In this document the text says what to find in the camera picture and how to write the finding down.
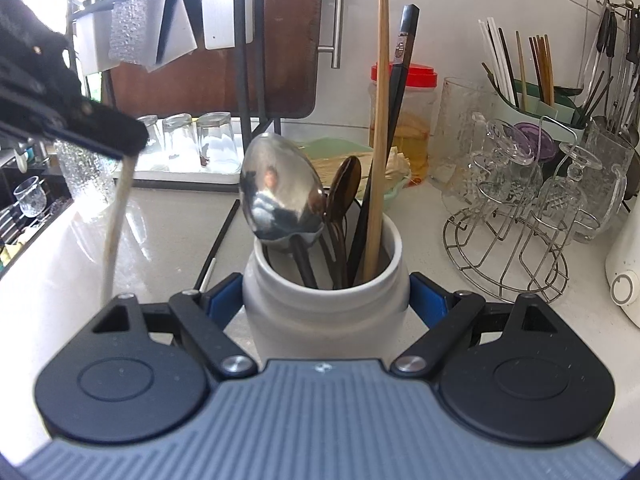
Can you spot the purple lid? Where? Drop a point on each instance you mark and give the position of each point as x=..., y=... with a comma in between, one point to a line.
x=535, y=137

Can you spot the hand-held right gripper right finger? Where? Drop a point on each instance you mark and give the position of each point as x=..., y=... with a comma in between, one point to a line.
x=427, y=300

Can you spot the white ceramic mug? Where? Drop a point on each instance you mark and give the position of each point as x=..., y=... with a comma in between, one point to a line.
x=300, y=320

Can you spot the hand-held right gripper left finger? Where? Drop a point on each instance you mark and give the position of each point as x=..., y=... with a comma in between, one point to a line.
x=220, y=300

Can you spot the green chopstick caddy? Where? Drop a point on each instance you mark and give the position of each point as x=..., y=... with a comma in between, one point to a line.
x=545, y=112

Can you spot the large steel spoon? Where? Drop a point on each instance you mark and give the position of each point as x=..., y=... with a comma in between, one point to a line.
x=280, y=185

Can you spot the wooden chopstick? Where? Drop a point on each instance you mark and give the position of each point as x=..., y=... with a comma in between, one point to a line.
x=380, y=110

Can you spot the red lid plastic jar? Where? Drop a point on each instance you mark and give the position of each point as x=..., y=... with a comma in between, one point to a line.
x=420, y=125

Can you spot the green plastic basket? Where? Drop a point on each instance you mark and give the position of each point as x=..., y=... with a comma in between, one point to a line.
x=400, y=192

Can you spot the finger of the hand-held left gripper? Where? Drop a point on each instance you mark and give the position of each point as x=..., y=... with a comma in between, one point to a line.
x=110, y=132

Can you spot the clear glass cup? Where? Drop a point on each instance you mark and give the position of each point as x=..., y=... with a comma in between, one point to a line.
x=180, y=137
x=150, y=135
x=220, y=140

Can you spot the tall clear glass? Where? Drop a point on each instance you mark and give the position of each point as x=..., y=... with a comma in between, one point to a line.
x=452, y=130

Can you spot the white tray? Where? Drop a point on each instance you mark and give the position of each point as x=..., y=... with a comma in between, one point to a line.
x=175, y=172

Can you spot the silver textured mat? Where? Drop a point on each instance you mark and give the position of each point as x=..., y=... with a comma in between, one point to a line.
x=132, y=20

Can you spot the clear glass jug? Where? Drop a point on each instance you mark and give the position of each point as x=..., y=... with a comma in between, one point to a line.
x=607, y=175

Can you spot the white rack holder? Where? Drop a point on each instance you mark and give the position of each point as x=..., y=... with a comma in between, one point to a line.
x=225, y=10
x=95, y=45

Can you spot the dark wooden cutting board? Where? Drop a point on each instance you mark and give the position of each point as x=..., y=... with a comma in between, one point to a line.
x=290, y=35

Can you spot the small stemmed glass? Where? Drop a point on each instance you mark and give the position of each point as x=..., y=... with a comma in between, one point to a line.
x=31, y=192

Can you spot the black chopstick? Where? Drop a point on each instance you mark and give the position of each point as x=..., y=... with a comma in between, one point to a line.
x=395, y=110
x=222, y=240

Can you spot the white electric cooker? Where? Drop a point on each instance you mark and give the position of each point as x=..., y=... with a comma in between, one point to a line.
x=625, y=270

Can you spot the copper spoon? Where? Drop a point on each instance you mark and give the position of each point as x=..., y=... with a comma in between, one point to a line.
x=344, y=185

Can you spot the bunch of chopsticks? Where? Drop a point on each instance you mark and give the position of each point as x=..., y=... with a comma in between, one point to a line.
x=505, y=60

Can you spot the black metal rack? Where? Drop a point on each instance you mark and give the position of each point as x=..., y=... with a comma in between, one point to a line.
x=245, y=85

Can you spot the glass goblet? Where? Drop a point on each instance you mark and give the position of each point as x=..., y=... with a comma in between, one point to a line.
x=565, y=195
x=500, y=160

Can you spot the textured glass pitcher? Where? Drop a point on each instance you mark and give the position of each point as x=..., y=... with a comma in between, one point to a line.
x=85, y=175

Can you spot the row of hanging utensils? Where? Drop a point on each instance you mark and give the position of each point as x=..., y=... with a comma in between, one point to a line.
x=610, y=60

